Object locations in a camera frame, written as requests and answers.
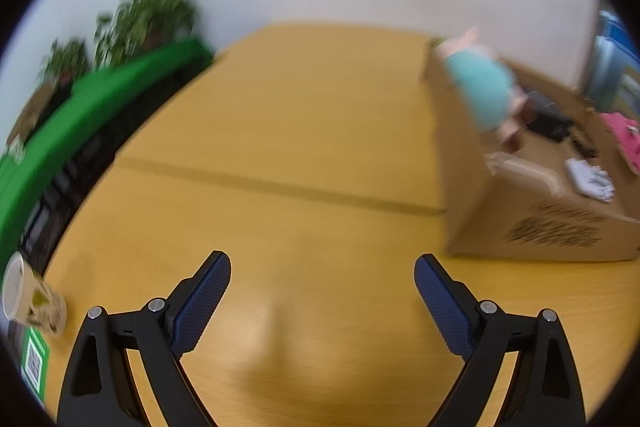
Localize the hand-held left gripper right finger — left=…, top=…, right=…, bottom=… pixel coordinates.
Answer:
left=414, top=253, right=587, bottom=427

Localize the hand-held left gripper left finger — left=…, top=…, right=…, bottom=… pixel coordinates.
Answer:
left=56, top=250, right=232, bottom=427

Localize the brown cardboard box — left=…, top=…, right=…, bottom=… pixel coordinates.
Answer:
left=419, top=38, right=640, bottom=264

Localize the wooden desktop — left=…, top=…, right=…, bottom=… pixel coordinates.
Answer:
left=42, top=22, right=640, bottom=427

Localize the printed paper cup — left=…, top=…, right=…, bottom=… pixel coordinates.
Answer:
left=1, top=252, right=68, bottom=336

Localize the green card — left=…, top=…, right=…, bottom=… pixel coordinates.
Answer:
left=20, top=327, right=51, bottom=400

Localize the white crumpled cloth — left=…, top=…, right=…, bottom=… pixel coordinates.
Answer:
left=564, top=157, right=616, bottom=204

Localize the black device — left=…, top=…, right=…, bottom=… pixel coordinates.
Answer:
left=520, top=91, right=573, bottom=142

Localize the teal and pink plush toy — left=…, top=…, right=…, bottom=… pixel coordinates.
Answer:
left=434, top=27, right=531, bottom=152

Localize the green partition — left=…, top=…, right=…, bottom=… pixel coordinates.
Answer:
left=0, top=38, right=216, bottom=253

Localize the pink pouch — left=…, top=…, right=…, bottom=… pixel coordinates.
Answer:
left=600, top=112, right=640, bottom=175

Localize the small green potted plant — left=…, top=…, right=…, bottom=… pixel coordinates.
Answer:
left=40, top=38, right=92, bottom=84

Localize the large green potted plant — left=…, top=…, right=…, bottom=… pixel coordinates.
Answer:
left=92, top=0, right=198, bottom=68

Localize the blue panel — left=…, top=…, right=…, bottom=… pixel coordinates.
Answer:
left=582, top=9, right=640, bottom=112

